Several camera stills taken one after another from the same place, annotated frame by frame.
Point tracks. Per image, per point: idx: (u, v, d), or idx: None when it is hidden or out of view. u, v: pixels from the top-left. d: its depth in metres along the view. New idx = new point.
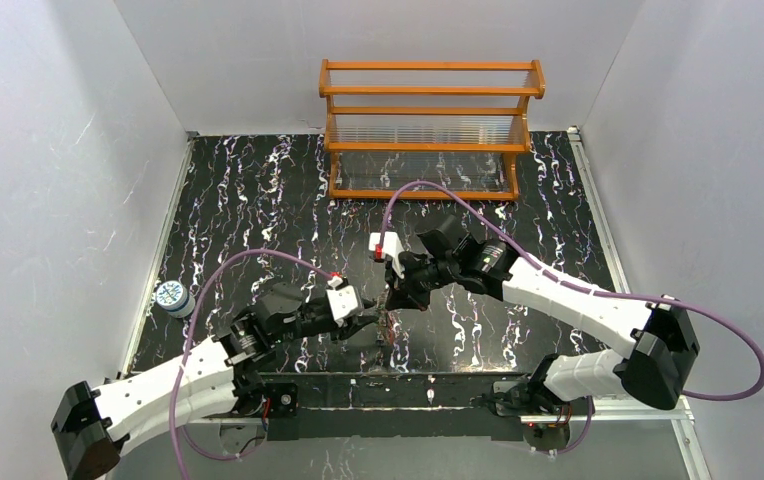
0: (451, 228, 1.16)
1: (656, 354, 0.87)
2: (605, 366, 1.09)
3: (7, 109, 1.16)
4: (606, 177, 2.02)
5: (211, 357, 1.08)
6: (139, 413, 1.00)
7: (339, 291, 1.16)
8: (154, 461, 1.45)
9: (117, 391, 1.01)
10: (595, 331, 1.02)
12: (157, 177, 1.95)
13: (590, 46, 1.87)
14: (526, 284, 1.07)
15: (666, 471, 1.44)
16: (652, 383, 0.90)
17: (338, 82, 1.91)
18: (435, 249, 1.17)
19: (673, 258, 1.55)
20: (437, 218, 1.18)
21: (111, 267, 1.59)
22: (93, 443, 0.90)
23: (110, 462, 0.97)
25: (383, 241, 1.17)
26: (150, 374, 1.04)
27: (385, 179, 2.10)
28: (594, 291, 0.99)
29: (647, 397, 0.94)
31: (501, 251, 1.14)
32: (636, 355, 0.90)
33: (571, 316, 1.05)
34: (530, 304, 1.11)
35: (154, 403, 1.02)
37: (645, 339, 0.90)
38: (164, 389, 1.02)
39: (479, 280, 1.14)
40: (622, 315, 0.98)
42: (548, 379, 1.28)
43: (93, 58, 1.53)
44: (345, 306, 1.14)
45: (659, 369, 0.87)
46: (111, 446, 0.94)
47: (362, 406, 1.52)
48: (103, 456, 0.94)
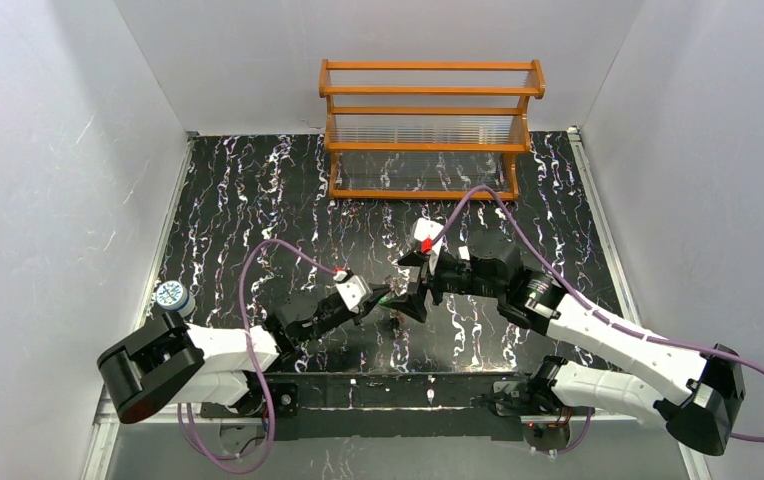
0: (512, 257, 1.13)
1: (713, 406, 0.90)
2: (636, 395, 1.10)
3: (8, 109, 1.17)
4: (606, 177, 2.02)
5: (265, 340, 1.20)
6: (215, 360, 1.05)
7: (346, 283, 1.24)
8: (152, 460, 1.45)
9: (201, 334, 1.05)
10: (643, 375, 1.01)
12: (157, 178, 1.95)
13: (590, 46, 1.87)
14: (575, 324, 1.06)
15: (667, 471, 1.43)
16: (702, 430, 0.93)
17: (338, 82, 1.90)
18: (486, 271, 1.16)
19: (673, 258, 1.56)
20: (499, 243, 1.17)
21: (110, 267, 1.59)
22: (189, 365, 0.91)
23: (161, 404, 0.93)
25: (436, 238, 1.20)
26: (226, 333, 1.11)
27: (385, 179, 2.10)
28: (647, 336, 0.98)
29: (692, 441, 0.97)
31: (547, 286, 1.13)
32: (691, 405, 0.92)
33: (620, 360, 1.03)
34: (577, 342, 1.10)
35: (227, 357, 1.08)
37: (702, 389, 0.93)
38: (240, 349, 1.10)
39: (523, 314, 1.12)
40: (675, 362, 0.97)
42: (559, 385, 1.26)
43: (94, 58, 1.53)
44: (354, 295, 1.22)
45: (715, 421, 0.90)
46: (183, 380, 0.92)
47: (362, 406, 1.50)
48: (166, 393, 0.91)
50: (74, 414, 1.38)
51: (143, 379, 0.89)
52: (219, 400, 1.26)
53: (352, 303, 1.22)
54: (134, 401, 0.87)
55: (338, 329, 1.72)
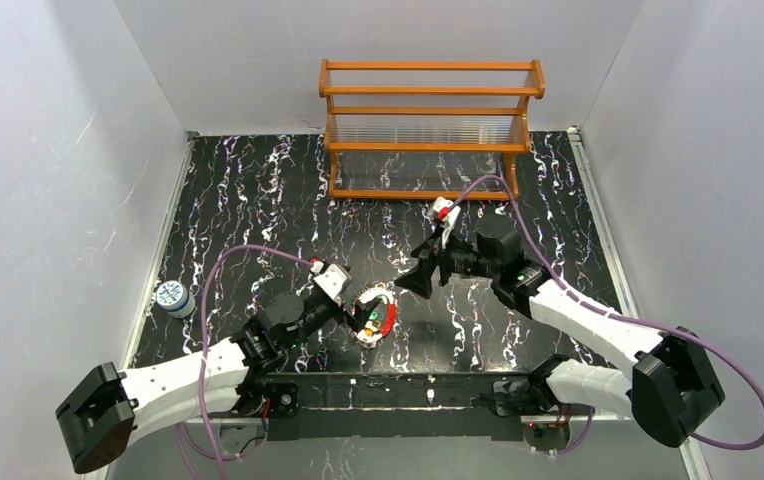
0: (513, 241, 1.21)
1: (655, 374, 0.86)
2: (614, 384, 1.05)
3: (7, 110, 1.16)
4: (606, 177, 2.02)
5: (230, 357, 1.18)
6: (160, 401, 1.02)
7: (325, 273, 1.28)
8: (153, 461, 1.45)
9: (142, 375, 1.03)
10: (605, 352, 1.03)
12: (157, 177, 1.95)
13: (590, 46, 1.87)
14: (551, 301, 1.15)
15: (667, 471, 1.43)
16: (653, 406, 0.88)
17: (338, 82, 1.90)
18: (488, 249, 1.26)
19: (673, 258, 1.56)
20: (503, 226, 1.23)
21: (110, 268, 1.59)
22: (122, 420, 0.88)
23: (118, 451, 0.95)
25: (451, 206, 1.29)
26: (172, 366, 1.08)
27: (385, 179, 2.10)
28: (609, 313, 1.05)
29: (654, 430, 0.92)
31: (537, 273, 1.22)
32: (636, 376, 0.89)
33: (588, 342, 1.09)
34: (557, 325, 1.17)
35: (175, 393, 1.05)
37: (647, 359, 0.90)
38: (189, 379, 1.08)
39: (511, 295, 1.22)
40: (631, 337, 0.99)
42: (551, 377, 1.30)
43: (94, 59, 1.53)
44: (336, 283, 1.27)
45: (659, 392, 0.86)
46: (125, 431, 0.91)
47: (362, 406, 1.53)
48: (113, 444, 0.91)
50: None
51: (84, 439, 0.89)
52: (221, 407, 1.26)
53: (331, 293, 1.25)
54: (80, 459, 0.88)
55: (337, 329, 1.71)
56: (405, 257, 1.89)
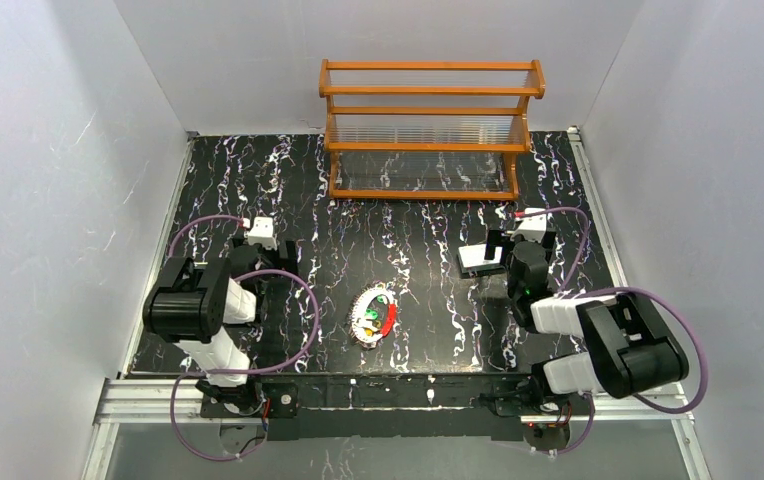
0: (540, 271, 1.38)
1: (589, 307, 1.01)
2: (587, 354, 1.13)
3: (8, 110, 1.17)
4: (606, 177, 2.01)
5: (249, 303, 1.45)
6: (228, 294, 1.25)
7: (258, 222, 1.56)
8: (155, 461, 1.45)
9: None
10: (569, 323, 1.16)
12: (158, 178, 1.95)
13: (590, 47, 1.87)
14: (542, 303, 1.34)
15: (668, 473, 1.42)
16: (596, 343, 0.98)
17: (338, 82, 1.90)
18: (519, 270, 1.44)
19: (673, 258, 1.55)
20: (538, 256, 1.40)
21: (110, 268, 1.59)
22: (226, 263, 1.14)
23: (219, 312, 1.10)
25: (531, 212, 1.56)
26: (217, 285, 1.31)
27: (385, 179, 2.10)
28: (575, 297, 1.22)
29: (605, 377, 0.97)
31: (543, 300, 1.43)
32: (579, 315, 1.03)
33: (565, 326, 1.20)
34: (548, 327, 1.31)
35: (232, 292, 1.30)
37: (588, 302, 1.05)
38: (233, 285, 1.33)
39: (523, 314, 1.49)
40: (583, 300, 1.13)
42: (545, 364, 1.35)
43: (94, 59, 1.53)
44: (267, 226, 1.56)
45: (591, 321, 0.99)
46: (225, 279, 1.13)
47: (362, 406, 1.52)
48: (220, 292, 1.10)
50: (74, 415, 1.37)
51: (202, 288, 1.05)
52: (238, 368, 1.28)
53: (267, 237, 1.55)
54: (209, 298, 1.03)
55: (337, 329, 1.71)
56: (405, 257, 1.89)
